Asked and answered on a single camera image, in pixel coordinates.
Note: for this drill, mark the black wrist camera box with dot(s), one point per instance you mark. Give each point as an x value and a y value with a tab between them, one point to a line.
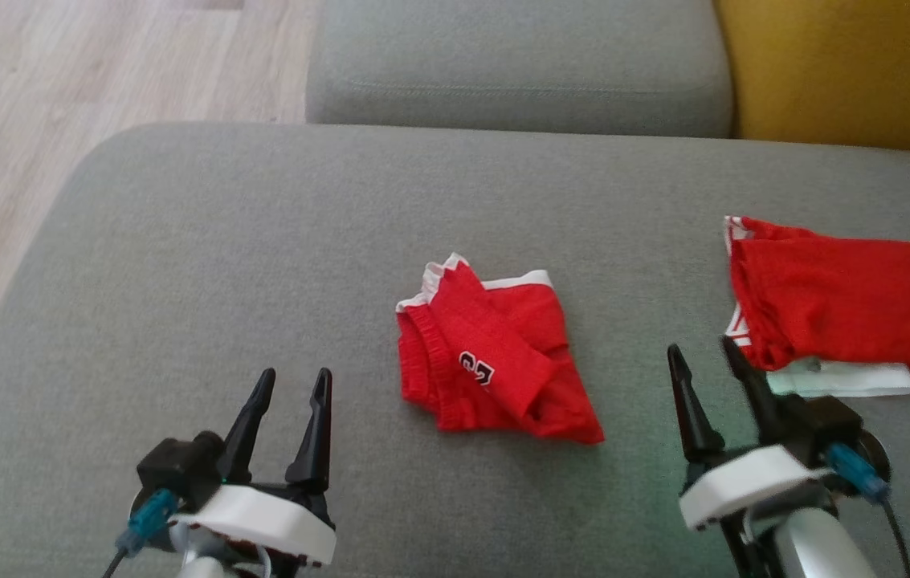
824	425
177	470

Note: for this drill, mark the red shorts with white trim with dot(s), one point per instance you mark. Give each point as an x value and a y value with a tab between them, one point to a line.
503	353

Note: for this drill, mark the grey sofa back cushion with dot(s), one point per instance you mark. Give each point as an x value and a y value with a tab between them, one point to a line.
519	64

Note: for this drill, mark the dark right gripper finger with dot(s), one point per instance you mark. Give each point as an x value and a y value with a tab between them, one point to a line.
695	425
760	397

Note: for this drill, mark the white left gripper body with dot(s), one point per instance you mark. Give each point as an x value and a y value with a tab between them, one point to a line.
262	522

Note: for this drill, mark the red and white basketball jersey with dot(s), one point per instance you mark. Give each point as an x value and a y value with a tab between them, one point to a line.
848	305

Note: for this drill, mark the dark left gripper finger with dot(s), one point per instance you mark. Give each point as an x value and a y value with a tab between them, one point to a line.
246	441
314	449

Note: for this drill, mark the yellow sofa cushion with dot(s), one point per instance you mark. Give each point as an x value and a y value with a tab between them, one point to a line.
848	64

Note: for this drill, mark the grey sofa seat cushion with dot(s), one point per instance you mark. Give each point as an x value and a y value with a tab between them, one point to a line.
181	281

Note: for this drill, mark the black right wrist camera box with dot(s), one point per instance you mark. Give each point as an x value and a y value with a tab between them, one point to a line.
824	425

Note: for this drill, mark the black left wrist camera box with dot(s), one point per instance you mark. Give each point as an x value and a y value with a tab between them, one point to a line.
177	470

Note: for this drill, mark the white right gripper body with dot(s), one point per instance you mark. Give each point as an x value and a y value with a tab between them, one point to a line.
744	482

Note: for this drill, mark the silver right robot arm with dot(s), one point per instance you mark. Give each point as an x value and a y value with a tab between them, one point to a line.
820	546

